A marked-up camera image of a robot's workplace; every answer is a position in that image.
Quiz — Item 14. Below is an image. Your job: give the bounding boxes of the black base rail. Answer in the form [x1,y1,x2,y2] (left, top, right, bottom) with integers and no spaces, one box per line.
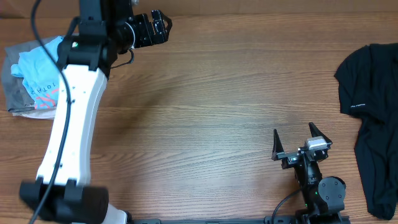
[124,214,352,224]

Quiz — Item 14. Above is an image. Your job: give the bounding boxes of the light blue printed t-shirt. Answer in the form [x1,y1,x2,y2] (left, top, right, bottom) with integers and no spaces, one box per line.
[6,36,63,110]

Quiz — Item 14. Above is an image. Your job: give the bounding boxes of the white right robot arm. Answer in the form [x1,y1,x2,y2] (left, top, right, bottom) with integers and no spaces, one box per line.
[265,122,350,224]

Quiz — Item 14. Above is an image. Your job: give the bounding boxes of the folded beige garment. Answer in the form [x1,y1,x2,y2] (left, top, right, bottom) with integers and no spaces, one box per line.
[12,108,56,119]

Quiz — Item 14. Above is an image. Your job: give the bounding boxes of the folded grey trousers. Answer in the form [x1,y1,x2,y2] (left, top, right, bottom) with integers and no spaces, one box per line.
[1,35,65,114]

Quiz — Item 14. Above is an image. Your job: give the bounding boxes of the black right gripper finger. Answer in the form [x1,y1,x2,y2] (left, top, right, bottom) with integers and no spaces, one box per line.
[308,122,332,148]
[271,129,285,161]

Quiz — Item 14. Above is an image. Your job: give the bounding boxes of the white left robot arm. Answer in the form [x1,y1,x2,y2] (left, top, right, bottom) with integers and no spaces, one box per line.
[19,0,172,224]

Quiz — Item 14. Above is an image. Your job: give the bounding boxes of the black garment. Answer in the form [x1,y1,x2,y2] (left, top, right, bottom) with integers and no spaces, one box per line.
[335,44,397,220]

